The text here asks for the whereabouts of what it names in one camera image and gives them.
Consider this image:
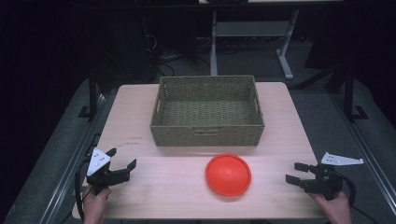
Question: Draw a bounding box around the green woven basket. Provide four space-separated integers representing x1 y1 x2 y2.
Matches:
149 75 266 147

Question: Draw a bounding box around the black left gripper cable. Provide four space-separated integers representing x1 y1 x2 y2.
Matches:
74 156 95 220

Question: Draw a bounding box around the black metal stand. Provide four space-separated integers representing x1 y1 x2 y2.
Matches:
77 69 101 121
343 65 370 123

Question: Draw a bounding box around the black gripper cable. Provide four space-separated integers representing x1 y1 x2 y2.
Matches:
338 173 379 224
74 156 95 220

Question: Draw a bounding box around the person's left hand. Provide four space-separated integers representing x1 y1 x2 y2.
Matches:
81 185 113 224

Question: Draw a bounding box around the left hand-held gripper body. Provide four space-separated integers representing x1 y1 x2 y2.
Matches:
85 147 132 196

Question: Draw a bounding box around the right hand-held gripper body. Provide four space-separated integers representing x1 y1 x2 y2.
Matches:
300 151 365 202

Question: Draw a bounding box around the person's right hand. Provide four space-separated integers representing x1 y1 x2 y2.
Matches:
307 190 353 224

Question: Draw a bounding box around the tangle of floor cables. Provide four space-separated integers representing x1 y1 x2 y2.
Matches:
143 32 213 77

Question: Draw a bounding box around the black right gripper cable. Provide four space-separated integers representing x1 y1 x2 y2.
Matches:
338 173 379 224

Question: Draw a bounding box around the grey metal desk frame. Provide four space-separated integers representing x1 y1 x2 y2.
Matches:
209 8 301 81

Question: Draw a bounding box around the aluminium rail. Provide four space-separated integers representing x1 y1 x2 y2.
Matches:
330 92 396 216
39 92 108 224

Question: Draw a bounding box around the orange plastic plate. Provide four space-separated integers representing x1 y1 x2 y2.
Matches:
205 153 252 198

